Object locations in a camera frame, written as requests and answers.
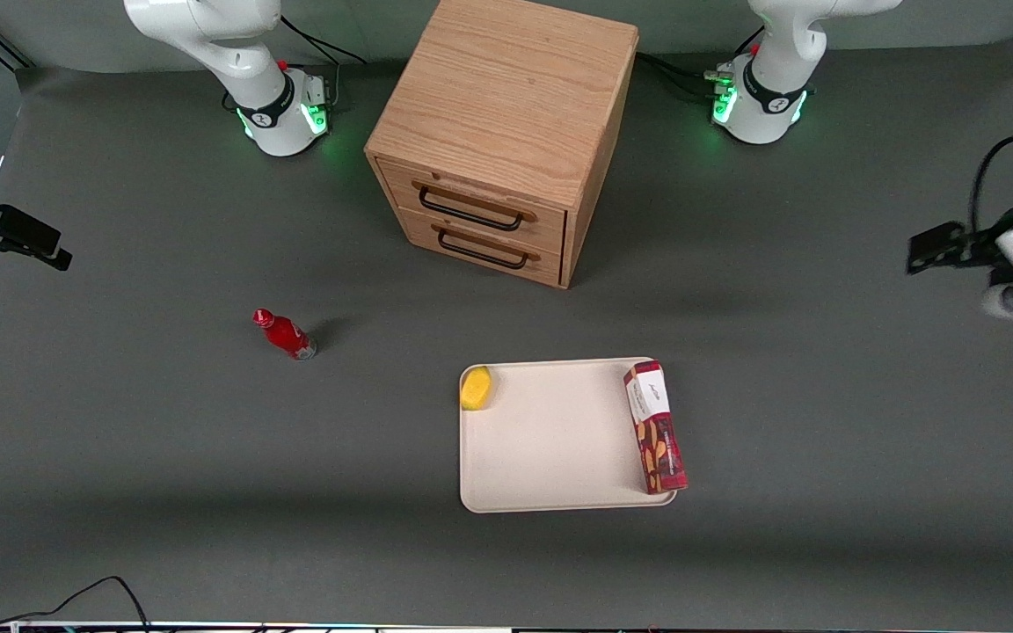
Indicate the red cookie box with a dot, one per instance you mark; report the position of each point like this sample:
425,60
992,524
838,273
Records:
656,431

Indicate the beige plastic tray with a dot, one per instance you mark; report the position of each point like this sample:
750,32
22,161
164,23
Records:
559,440

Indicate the red bottle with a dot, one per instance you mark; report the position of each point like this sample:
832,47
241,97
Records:
288,336

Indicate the plain wooden drawer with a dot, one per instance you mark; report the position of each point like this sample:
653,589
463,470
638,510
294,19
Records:
550,264

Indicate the wooden drawer with notch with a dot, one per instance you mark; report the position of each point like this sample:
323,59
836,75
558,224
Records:
550,224

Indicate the yellow lemon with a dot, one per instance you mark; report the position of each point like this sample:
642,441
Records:
476,388

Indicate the wooden drawer cabinet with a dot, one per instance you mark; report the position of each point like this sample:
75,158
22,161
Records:
506,88

